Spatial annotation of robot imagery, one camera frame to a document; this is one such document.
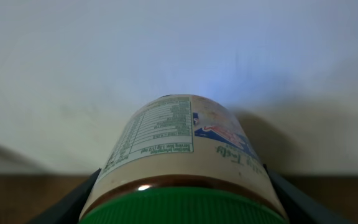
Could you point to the green lid jar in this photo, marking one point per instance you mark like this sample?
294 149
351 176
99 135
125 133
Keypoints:
183 159

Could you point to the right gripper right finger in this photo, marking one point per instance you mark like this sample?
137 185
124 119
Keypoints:
299 207

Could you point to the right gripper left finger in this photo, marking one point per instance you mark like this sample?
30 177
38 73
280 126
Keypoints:
68 209

